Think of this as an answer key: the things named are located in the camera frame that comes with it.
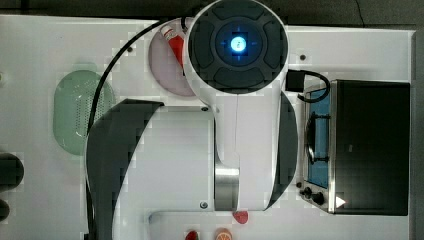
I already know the green oval colander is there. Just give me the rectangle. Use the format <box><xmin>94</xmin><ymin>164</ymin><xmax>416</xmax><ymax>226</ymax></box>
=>
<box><xmin>53</xmin><ymin>63</ymin><xmax>101</xmax><ymax>156</ymax></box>

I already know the red ketchup bottle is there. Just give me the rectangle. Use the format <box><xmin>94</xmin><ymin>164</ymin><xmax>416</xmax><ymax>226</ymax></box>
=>
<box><xmin>160</xmin><ymin>25</ymin><xmax>184</xmax><ymax>66</ymax></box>

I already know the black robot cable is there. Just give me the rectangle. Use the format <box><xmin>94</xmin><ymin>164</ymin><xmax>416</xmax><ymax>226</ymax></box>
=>
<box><xmin>84</xmin><ymin>17</ymin><xmax>174</xmax><ymax>240</ymax></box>

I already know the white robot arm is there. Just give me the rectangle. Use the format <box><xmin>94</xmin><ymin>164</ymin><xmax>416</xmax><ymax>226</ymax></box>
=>
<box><xmin>85</xmin><ymin>0</ymin><xmax>297</xmax><ymax>240</ymax></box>

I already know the black round pot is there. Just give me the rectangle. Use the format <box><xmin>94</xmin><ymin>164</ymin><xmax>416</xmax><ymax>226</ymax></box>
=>
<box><xmin>0</xmin><ymin>153</ymin><xmax>24</xmax><ymax>192</ymax></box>

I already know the black connector with cable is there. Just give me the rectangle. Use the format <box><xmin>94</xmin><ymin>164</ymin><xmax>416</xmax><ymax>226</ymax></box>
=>
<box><xmin>284</xmin><ymin>69</ymin><xmax>332</xmax><ymax>104</ymax></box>

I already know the small red toy piece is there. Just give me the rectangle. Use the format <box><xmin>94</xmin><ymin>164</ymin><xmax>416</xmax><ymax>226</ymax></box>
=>
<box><xmin>185</xmin><ymin>230</ymin><xmax>199</xmax><ymax>240</ymax></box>

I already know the grey round plate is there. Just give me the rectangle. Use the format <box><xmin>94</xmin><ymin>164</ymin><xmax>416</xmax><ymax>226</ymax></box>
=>
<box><xmin>148</xmin><ymin>18</ymin><xmax>194</xmax><ymax>97</ymax></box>

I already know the black toaster oven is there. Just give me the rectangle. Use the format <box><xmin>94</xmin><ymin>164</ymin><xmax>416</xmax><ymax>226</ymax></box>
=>
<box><xmin>298</xmin><ymin>80</ymin><xmax>410</xmax><ymax>216</ymax></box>

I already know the red toy strawberry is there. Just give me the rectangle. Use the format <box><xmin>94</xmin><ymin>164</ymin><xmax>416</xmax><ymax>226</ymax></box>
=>
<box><xmin>232</xmin><ymin>211</ymin><xmax>249</xmax><ymax>224</ymax></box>

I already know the orange slice toy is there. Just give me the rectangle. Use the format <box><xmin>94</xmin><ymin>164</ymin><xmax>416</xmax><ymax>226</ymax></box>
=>
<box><xmin>215</xmin><ymin>228</ymin><xmax>232</xmax><ymax>240</ymax></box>

